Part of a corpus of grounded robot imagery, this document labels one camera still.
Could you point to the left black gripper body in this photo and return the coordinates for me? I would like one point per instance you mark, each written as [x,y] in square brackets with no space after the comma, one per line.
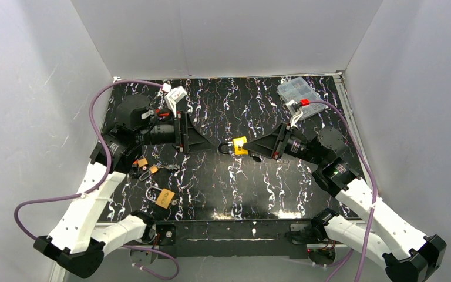
[184,132]

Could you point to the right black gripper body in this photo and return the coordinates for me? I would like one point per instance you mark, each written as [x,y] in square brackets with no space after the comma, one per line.
[280,141]

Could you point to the yellow padlock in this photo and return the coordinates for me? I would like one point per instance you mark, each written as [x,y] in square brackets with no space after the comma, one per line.
[234,146]

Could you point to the large brass padlock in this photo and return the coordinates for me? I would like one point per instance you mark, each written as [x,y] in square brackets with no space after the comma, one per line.
[161,197]

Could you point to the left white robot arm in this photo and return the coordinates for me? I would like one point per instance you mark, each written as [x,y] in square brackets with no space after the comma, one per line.
[74,243]

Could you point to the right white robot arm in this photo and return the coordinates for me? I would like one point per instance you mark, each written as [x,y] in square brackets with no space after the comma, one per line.
[404,252]

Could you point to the clear plastic screw box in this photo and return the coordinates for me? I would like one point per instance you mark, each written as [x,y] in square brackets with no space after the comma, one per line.
[297,89]

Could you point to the small brass padlock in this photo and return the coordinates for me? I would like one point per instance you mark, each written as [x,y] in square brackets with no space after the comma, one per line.
[149,172]

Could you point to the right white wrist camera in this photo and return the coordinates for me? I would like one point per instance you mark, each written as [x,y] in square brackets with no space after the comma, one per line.
[297,107]

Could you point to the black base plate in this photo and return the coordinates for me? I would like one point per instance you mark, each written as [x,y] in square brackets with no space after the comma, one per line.
[241,238]

